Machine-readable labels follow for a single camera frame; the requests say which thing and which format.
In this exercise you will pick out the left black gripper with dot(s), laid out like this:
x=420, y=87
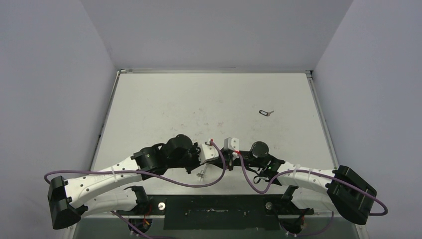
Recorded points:
x=195, y=148

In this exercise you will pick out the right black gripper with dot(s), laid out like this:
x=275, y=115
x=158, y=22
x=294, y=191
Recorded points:
x=238, y=157

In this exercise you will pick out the key with black tag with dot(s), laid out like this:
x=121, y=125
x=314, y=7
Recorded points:
x=265, y=113

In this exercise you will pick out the grey key holder with rings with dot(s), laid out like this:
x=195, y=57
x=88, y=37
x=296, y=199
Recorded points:
x=202, y=172

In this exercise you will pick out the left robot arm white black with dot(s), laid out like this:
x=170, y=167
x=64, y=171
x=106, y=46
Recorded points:
x=73, y=194

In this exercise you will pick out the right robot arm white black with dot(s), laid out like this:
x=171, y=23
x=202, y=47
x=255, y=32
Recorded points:
x=272, y=170

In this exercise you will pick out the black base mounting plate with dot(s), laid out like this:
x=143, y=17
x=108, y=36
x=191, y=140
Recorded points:
x=219, y=212

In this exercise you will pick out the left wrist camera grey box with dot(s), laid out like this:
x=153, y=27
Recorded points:
x=208, y=152

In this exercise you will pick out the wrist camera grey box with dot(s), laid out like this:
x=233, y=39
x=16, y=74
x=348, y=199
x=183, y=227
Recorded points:
x=208, y=152
x=231, y=145

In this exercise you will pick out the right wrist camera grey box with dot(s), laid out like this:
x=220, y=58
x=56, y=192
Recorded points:
x=231, y=145

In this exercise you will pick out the aluminium table frame rail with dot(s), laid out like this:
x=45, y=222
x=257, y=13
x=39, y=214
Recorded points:
x=324, y=132

